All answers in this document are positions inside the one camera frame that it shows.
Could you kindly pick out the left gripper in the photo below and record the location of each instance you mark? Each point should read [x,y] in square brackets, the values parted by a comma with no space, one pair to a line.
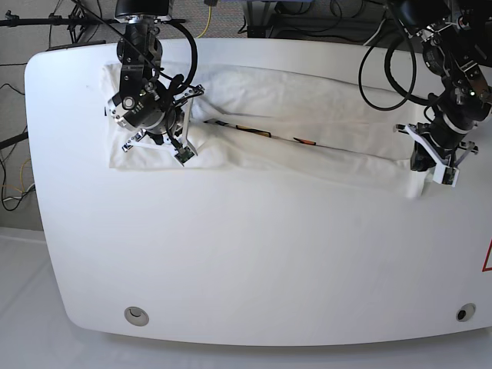
[438,139]

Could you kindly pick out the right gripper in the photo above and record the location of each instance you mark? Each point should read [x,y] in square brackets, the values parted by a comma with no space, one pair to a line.
[155,123]

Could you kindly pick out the white printed T-shirt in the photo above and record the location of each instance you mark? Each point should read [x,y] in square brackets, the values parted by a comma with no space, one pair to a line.
[268,120]

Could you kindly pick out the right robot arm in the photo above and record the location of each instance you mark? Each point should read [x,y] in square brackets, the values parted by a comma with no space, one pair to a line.
[139,52]

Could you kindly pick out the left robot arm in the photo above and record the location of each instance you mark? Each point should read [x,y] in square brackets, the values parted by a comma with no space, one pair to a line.
[445,53]

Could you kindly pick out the black tripod stand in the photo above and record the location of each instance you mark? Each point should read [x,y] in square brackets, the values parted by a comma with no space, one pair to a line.
[82,17]

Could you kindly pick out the black table grommet right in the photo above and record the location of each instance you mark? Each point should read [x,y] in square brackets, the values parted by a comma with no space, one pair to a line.
[466,312]

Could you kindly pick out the grey table grommet left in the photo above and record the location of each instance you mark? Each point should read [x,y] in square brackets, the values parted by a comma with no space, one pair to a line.
[136,316]

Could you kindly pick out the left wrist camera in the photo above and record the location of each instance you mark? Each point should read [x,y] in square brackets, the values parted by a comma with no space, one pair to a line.
[445,175]

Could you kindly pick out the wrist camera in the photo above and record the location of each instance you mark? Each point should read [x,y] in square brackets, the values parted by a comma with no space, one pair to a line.
[445,175]
[184,154]

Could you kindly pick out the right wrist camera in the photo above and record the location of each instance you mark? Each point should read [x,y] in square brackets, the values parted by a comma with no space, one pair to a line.
[184,154]

